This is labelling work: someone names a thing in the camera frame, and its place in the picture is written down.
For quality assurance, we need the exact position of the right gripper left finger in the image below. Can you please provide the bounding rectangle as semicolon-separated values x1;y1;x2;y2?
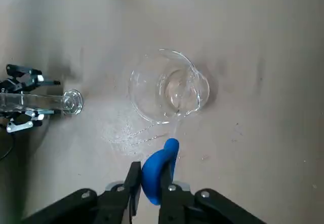
21;161;142;224

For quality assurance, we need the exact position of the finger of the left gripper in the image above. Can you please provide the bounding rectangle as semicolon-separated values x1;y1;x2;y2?
6;63;61;93
6;108;55;133

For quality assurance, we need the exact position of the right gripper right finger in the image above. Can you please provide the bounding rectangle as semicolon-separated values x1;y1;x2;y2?
158;161;266;224

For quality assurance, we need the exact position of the glass pipette with blue bulb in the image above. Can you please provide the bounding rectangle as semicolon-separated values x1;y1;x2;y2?
141;107;182;206

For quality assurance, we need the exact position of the clear glass graduated cylinder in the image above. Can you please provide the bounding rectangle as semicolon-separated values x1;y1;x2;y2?
0;88;85;116

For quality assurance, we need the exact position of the clear glass beaker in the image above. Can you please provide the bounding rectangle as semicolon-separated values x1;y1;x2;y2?
128;48;211;125

